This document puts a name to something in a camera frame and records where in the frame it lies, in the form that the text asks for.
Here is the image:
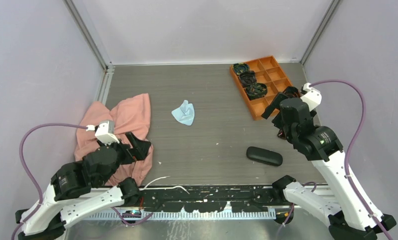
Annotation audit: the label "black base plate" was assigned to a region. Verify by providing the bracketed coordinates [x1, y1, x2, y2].
[136, 185, 290, 213]

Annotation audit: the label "light blue cleaning cloth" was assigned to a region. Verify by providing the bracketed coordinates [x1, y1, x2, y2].
[171, 100, 195, 126]

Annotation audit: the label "rolled dark belt top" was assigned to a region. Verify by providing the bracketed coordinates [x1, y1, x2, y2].
[232, 62, 250, 76]

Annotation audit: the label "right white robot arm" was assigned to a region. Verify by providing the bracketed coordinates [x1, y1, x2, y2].
[262, 86, 397, 240]

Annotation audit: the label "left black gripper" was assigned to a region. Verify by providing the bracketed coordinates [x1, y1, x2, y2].
[99, 131, 152, 186]

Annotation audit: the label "orange compartment tray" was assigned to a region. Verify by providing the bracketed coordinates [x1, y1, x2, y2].
[229, 55, 293, 121]

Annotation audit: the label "white loose wire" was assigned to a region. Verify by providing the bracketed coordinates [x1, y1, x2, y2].
[141, 175, 190, 195]

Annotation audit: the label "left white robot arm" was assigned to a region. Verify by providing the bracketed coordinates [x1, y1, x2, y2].
[14, 132, 152, 240]

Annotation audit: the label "black glasses case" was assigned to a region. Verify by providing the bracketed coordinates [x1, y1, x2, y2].
[246, 146, 283, 167]

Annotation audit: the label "brown tortoise sunglasses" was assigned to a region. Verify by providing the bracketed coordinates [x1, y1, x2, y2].
[277, 129, 286, 140]

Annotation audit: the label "slotted cable duct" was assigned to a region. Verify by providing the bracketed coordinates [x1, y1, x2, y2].
[84, 208, 276, 221]

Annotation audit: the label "pink cloth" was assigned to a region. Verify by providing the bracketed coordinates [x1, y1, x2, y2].
[74, 93, 153, 186]

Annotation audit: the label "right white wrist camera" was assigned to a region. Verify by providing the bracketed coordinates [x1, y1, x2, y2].
[300, 83, 322, 111]

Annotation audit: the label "rolled dark belt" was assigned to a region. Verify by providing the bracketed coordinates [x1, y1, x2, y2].
[245, 82, 268, 101]
[239, 70, 257, 88]
[232, 62, 250, 76]

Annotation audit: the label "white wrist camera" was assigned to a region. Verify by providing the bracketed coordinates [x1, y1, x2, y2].
[86, 120, 120, 146]
[300, 83, 322, 111]

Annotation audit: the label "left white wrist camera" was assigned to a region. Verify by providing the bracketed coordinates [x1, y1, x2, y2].
[86, 120, 120, 146]

